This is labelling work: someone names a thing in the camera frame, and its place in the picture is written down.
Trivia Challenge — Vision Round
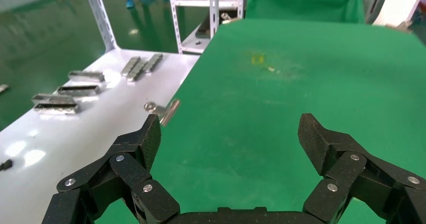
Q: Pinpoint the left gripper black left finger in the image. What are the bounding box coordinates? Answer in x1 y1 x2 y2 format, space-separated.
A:
41 114 180 224

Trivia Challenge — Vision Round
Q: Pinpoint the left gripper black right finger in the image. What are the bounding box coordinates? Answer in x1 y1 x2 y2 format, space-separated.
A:
297 113 426 224

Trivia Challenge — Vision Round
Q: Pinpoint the white glossy shelf board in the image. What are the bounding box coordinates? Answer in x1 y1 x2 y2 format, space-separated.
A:
0 48 200 224

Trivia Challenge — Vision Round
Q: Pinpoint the silver binder clip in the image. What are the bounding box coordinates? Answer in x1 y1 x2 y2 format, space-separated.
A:
221 12 241 26
144 99 181 127

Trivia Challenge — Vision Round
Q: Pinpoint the grey slotted metal part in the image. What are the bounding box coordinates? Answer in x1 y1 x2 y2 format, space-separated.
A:
68 70 106 83
120 56 142 77
126 61 148 83
143 53 164 74
56 85 101 97
32 93 76 105
33 103 81 115

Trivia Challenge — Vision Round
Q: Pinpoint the green cloth on neighbour table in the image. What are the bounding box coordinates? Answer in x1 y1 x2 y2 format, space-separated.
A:
245 0 367 24

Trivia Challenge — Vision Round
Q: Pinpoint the white cabinet panel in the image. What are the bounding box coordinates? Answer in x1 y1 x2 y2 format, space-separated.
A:
372 0 426 27

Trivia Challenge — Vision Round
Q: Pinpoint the white slotted metal rack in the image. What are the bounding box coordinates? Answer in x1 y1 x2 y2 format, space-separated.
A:
167 0 249 55

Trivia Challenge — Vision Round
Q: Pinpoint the white slotted shelf post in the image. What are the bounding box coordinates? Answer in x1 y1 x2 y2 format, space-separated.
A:
208 0 221 40
82 0 120 52

